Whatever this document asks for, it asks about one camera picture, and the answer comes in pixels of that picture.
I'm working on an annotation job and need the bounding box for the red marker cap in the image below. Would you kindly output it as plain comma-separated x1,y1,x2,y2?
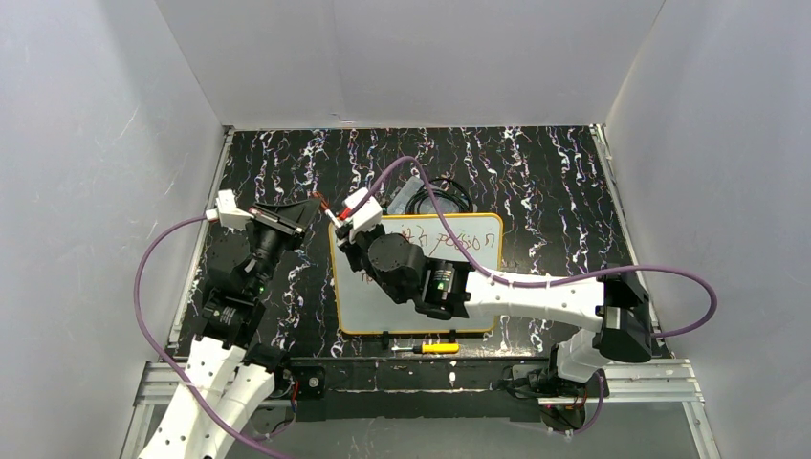
314,192,331,213

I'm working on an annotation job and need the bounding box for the white whiteboard marker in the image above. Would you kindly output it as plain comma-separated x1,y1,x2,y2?
324,208,343,228

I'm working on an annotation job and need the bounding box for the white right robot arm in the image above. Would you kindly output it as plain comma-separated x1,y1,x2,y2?
334,224,653,383

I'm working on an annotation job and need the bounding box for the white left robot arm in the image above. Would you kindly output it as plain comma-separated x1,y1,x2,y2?
133,190,321,458

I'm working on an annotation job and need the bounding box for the yellow framed whiteboard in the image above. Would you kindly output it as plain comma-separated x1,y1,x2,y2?
328,213,504,336

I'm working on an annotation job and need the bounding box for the clear plastic screw box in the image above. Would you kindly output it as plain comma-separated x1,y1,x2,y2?
384,176,476,215

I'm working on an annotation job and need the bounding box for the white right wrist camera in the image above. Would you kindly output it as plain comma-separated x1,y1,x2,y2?
339,187,383,244

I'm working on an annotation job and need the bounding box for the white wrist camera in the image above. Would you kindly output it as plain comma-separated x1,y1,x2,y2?
339,187,383,244
208,189,253,230

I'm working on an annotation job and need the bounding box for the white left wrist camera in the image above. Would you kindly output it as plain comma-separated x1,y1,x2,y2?
208,189,253,230

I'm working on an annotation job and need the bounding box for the yellow handled screwdriver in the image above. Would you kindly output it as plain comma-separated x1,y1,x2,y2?
391,342,461,355

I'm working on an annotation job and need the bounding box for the black coiled cable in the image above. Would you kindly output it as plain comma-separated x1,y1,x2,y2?
405,178,474,217

